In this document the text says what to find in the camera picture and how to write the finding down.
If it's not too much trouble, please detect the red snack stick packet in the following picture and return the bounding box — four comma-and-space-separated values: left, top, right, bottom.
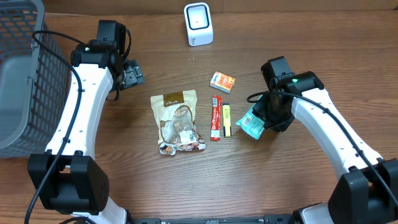
210, 95, 222, 141

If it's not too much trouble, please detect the orange Kleenex tissue box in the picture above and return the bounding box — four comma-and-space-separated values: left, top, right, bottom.
210, 71, 236, 93

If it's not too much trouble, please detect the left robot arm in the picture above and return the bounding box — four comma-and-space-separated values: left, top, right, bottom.
24, 20, 144, 223

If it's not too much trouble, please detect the grey plastic mesh basket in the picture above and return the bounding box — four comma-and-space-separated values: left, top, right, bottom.
1, 1, 70, 158

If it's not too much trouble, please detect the teal Kleenex tissue pack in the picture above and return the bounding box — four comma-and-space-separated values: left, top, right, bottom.
236, 105, 265, 140

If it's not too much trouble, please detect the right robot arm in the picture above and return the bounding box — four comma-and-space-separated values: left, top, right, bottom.
247, 56, 397, 223

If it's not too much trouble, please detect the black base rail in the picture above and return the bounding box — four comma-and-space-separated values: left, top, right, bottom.
128, 214, 300, 224

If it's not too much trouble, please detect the brown snack pouch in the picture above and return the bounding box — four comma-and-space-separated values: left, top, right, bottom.
150, 90, 206, 156

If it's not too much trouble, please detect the white barcode scanner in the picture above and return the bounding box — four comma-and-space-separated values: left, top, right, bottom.
183, 2, 214, 47

